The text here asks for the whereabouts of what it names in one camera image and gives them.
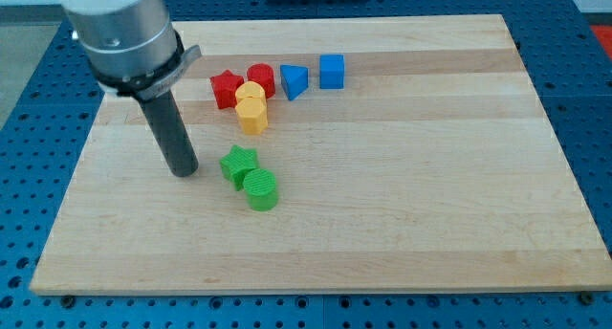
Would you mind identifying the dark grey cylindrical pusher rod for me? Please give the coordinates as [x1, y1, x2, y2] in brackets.
[138, 92, 199, 177]

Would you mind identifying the green star block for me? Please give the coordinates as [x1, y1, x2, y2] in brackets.
[219, 144, 259, 191]

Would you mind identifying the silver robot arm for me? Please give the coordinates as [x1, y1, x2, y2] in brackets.
[58, 0, 202, 177]

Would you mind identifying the red star block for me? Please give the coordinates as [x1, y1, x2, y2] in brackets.
[209, 70, 244, 110]

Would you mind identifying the yellow heart block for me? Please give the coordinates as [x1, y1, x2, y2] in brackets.
[234, 81, 267, 105]

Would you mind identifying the yellow hexagon block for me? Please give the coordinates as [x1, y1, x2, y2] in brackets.
[235, 99, 268, 135]

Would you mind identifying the red cylinder block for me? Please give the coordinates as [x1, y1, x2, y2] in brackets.
[247, 63, 275, 99]

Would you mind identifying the green cylinder block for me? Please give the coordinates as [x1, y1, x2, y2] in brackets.
[243, 168, 278, 211]

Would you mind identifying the blue triangle block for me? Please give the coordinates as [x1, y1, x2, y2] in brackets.
[280, 64, 309, 101]

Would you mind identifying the blue cube block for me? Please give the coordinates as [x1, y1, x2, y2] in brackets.
[319, 55, 345, 89]

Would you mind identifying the wooden board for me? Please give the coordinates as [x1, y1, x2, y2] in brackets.
[30, 14, 611, 296]

